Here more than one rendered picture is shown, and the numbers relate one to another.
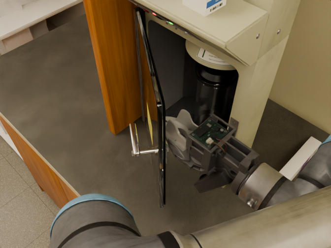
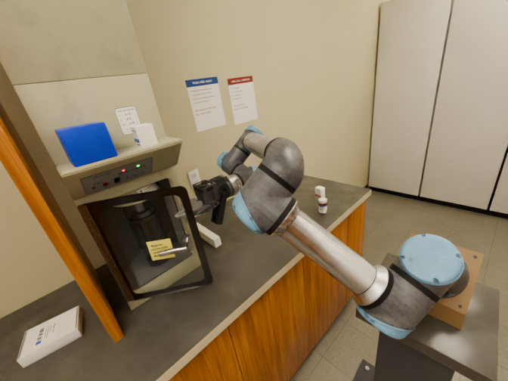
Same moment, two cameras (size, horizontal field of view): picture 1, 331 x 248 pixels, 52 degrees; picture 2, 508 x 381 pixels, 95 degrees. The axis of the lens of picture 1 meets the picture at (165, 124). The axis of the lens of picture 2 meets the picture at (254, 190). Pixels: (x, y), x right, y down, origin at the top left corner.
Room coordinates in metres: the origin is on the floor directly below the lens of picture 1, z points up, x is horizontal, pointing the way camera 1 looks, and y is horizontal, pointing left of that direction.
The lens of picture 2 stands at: (0.12, 0.63, 1.64)
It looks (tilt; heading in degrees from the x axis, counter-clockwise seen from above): 25 degrees down; 276
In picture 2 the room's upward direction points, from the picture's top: 9 degrees counter-clockwise
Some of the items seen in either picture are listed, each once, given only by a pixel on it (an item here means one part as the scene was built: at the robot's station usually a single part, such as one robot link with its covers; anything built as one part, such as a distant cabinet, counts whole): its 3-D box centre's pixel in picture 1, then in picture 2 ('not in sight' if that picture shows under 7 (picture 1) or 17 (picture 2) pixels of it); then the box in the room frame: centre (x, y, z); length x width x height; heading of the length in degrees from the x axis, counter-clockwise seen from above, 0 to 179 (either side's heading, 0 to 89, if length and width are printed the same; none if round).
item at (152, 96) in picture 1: (150, 116); (155, 249); (0.54, 0.04, 1.19); 0.30 x 0.01 x 0.40; 10
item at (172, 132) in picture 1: (172, 129); (189, 206); (0.40, -0.01, 1.30); 0.09 x 0.03 x 0.06; 46
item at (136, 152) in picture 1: (142, 139); (175, 247); (0.46, 0.05, 1.20); 0.10 x 0.05 x 0.03; 10
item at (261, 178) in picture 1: (257, 186); (231, 185); (0.28, -0.16, 1.30); 0.08 x 0.05 x 0.08; 136
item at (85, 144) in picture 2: not in sight; (86, 143); (0.60, 0.04, 1.56); 0.10 x 0.10 x 0.09; 46
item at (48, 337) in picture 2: not in sight; (54, 333); (0.93, 0.15, 0.96); 0.16 x 0.12 x 0.04; 36
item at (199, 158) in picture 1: (221, 155); (213, 192); (0.34, -0.10, 1.31); 0.12 x 0.08 x 0.09; 46
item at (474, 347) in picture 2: not in sight; (425, 303); (-0.32, 0.09, 0.92); 0.32 x 0.32 x 0.04; 49
